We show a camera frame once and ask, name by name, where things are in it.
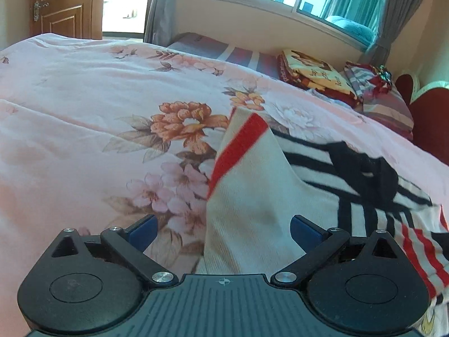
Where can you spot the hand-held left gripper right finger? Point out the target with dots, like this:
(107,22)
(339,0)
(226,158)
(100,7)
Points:
(304,230)

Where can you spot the red patterned cloth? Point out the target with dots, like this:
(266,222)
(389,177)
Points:
(380,77)

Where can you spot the red padded headboard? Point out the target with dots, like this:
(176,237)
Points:
(428,119)

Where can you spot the pink floral bedsheet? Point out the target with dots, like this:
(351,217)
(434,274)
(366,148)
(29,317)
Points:
(87,112)

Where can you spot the brown wooden door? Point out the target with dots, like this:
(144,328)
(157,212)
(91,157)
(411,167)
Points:
(66,7)

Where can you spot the grey red striped mattress sheet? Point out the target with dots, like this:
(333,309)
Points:
(228,52)

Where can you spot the teal plush cushion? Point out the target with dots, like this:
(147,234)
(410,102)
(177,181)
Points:
(350,28)

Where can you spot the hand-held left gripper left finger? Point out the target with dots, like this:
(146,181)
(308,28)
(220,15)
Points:
(143,229)

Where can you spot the red black striped knit sweater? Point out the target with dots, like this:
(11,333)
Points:
(252,189)

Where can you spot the bright balcony doorway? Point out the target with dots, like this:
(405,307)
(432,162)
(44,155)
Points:
(122,3)

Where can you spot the grey curtain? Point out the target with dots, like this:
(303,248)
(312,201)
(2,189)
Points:
(396,24)
(161,14)

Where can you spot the folded yellow printed blanket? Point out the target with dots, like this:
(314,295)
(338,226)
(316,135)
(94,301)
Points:
(315,73)

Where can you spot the striped pillow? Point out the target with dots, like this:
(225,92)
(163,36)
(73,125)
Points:
(382,108)

